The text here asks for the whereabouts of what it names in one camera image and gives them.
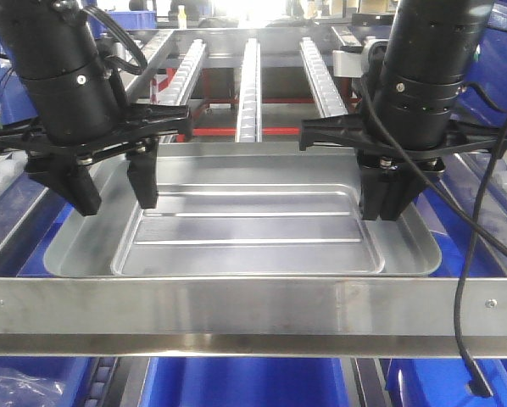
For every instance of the blue bin lower centre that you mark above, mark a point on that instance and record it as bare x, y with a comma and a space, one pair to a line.
244, 381

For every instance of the steel rack front crossbar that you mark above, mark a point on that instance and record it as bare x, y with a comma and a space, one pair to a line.
289, 316

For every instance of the blue bin lower right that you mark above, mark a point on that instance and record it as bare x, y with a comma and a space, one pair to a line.
441, 382

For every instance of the blue bin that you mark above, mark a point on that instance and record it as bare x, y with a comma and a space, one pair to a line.
74, 371
244, 381
441, 382

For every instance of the large silver outer tray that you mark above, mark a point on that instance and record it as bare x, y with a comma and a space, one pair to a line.
85, 246

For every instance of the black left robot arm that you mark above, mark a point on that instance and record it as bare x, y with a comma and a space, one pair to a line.
70, 57

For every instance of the small ribbed silver tray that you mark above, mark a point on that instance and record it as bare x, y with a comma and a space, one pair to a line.
239, 229

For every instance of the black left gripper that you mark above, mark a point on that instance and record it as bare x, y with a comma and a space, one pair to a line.
136, 135

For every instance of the blue bin lower left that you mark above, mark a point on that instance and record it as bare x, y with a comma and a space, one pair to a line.
74, 371

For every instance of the clear plastic bag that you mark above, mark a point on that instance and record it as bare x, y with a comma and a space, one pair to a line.
20, 389

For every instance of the white roller rail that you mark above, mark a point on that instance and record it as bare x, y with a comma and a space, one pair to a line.
324, 91
181, 86
249, 111

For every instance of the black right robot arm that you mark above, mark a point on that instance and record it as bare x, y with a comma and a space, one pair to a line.
404, 126

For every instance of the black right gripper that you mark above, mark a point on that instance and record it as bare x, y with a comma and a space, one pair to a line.
384, 192

